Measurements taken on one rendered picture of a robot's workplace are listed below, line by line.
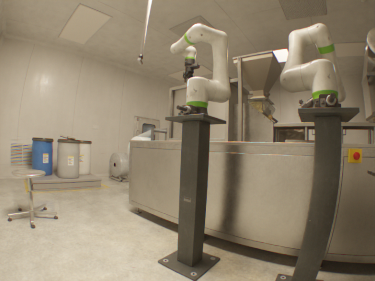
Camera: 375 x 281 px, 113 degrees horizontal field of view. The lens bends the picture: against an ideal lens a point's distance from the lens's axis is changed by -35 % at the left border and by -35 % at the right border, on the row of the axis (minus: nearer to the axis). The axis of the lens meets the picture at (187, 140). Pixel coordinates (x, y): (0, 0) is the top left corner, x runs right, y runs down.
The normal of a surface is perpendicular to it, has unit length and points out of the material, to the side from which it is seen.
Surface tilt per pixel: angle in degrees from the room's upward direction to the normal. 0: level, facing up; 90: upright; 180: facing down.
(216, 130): 90
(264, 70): 114
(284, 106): 90
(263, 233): 90
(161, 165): 90
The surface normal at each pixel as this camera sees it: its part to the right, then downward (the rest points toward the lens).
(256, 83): -0.59, 0.36
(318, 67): -0.81, -0.07
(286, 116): -0.62, -0.05
